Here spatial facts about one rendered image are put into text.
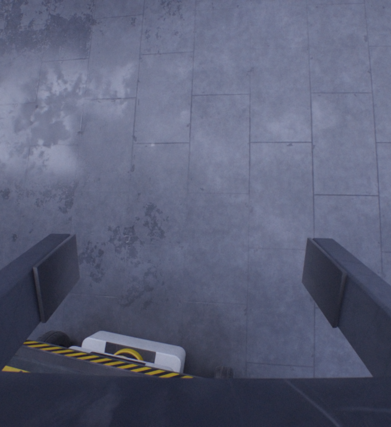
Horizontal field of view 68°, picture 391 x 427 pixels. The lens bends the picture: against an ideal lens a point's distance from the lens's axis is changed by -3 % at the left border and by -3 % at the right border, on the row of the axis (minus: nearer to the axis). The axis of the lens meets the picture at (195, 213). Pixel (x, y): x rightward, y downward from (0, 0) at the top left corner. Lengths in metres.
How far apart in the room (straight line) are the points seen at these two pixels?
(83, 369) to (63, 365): 0.04
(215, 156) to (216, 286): 0.39
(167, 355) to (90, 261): 0.38
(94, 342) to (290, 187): 0.69
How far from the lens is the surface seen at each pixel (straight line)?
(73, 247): 0.16
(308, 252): 0.16
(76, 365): 0.67
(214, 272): 0.89
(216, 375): 0.81
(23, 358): 0.73
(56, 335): 0.94
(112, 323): 0.98
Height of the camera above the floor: 0.88
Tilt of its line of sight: 79 degrees down
